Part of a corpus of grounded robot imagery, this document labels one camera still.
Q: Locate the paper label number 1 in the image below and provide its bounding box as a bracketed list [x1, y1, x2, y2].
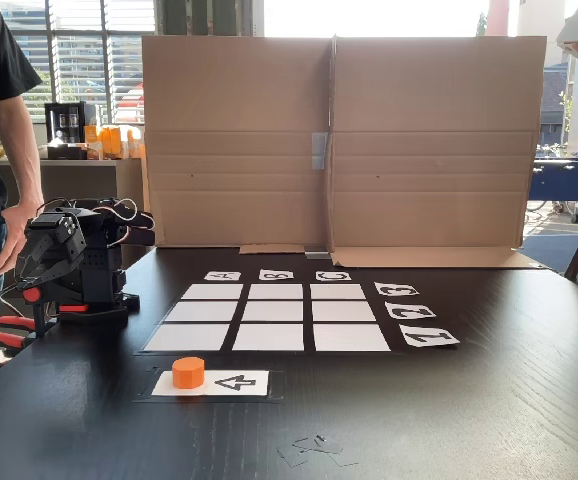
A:
[397, 324, 461, 349]

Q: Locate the white nine-square paper grid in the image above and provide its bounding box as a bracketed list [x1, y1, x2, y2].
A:
[138, 282, 405, 355]

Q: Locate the paper label number 2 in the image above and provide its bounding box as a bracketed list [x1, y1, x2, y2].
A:
[384, 301, 438, 320]

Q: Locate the paper label number 3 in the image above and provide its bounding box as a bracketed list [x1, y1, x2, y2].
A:
[373, 281, 420, 297]

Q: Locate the black mini fridge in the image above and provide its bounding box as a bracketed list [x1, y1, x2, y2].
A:
[43, 101, 101, 146]

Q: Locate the orange snack package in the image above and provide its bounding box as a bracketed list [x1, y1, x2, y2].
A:
[83, 124, 104, 161]
[98, 126, 123, 156]
[126, 127, 146, 160]

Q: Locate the round orange token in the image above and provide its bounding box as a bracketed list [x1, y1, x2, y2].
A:
[171, 356, 205, 389]

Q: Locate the black tray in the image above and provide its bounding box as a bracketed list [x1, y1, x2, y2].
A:
[46, 143, 88, 161]

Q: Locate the white arrow paper sheet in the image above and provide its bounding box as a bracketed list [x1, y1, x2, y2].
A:
[151, 369, 270, 397]

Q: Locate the cardboard panel with wide flap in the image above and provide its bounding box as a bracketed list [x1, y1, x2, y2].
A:
[328, 33, 550, 271]

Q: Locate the wooden counter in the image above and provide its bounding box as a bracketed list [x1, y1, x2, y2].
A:
[0, 157, 146, 271]

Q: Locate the grey tape on cardboard seam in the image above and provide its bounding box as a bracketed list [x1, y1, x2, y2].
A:
[311, 132, 330, 170]

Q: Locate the cardboard panel with narrow flap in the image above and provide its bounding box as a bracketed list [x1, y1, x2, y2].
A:
[141, 33, 336, 256]

